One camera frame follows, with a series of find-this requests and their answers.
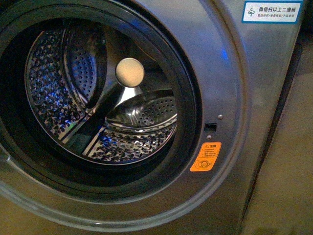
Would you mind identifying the grey front-load washing machine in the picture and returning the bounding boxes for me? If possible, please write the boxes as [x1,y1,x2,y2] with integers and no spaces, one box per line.
[0,0,311,235]

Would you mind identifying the white blue QR sticker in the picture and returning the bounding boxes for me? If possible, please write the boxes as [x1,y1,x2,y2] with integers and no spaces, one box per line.
[242,0,304,24]

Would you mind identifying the orange warning sticker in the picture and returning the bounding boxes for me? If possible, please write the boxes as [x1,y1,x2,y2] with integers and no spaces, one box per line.
[190,141,222,172]

